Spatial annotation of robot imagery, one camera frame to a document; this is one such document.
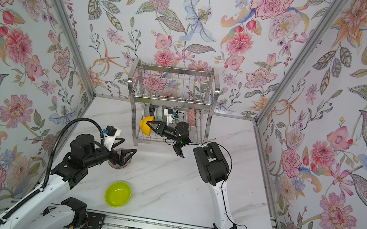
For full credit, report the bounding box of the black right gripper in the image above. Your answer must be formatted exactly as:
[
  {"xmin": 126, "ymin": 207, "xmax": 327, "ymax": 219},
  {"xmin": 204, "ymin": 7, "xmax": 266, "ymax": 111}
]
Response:
[{"xmin": 146, "ymin": 121, "xmax": 184, "ymax": 145}]

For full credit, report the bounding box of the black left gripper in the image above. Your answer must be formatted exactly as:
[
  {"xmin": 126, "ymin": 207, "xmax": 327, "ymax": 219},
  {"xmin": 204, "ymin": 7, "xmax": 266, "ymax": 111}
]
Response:
[{"xmin": 82, "ymin": 133, "xmax": 138, "ymax": 176}]

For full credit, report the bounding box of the yellow bowl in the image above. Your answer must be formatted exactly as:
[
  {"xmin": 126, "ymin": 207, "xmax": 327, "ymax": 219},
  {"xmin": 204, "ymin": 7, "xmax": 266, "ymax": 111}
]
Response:
[{"xmin": 139, "ymin": 116, "xmax": 155, "ymax": 136}]

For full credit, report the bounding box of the pale green bowl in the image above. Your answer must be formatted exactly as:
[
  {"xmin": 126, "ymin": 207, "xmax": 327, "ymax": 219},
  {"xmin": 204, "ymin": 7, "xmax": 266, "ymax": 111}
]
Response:
[{"xmin": 154, "ymin": 105, "xmax": 168, "ymax": 122}]

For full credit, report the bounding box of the pink striped bowl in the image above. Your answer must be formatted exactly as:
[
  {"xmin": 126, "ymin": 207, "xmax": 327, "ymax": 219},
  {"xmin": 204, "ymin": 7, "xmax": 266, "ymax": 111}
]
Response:
[{"xmin": 108, "ymin": 159, "xmax": 131, "ymax": 170}]

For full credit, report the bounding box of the dark patterned bowl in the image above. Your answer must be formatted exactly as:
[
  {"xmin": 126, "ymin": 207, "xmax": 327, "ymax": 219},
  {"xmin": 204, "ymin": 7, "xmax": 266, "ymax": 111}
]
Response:
[{"xmin": 143, "ymin": 103, "xmax": 156, "ymax": 118}]

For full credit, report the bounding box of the lime green bowl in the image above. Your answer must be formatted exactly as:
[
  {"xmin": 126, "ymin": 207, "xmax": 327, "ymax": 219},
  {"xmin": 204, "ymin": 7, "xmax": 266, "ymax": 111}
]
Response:
[{"xmin": 104, "ymin": 181, "xmax": 132, "ymax": 208}]

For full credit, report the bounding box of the black white floral bowl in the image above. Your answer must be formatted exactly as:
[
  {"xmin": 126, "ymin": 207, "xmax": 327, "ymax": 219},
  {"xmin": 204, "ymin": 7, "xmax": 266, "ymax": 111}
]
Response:
[{"xmin": 187, "ymin": 108, "xmax": 197, "ymax": 127}]

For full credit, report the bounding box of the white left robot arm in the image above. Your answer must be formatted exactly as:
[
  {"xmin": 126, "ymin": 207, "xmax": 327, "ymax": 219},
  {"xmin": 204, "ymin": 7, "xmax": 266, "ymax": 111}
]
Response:
[{"xmin": 0, "ymin": 134, "xmax": 137, "ymax": 229}]

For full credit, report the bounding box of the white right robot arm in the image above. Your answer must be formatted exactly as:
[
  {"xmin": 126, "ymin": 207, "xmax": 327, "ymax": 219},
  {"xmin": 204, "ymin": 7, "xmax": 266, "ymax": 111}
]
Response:
[{"xmin": 140, "ymin": 117, "xmax": 237, "ymax": 229}]

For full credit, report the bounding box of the stainless steel dish rack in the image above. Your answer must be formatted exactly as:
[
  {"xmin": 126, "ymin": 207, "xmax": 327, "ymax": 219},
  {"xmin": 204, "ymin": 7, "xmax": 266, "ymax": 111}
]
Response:
[{"xmin": 127, "ymin": 59, "xmax": 221, "ymax": 145}]

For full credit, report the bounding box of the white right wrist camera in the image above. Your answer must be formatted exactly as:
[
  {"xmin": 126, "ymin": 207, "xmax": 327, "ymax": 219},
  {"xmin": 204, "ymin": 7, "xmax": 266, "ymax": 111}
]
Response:
[{"xmin": 163, "ymin": 108, "xmax": 177, "ymax": 124}]

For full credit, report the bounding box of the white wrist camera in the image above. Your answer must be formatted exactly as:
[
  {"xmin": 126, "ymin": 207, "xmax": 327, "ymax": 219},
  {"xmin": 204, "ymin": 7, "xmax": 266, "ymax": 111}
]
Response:
[
  {"xmin": 163, "ymin": 108, "xmax": 177, "ymax": 124},
  {"xmin": 101, "ymin": 126, "xmax": 125, "ymax": 151}
]

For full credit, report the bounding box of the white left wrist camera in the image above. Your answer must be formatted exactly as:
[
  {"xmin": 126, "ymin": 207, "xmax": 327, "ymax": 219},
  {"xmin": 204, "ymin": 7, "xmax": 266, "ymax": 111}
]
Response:
[{"xmin": 101, "ymin": 126, "xmax": 125, "ymax": 151}]

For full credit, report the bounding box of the black corrugated cable hose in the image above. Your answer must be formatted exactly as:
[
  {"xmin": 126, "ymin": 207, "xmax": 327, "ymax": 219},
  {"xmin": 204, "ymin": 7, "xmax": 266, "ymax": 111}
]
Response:
[{"xmin": 0, "ymin": 105, "xmax": 106, "ymax": 229}]

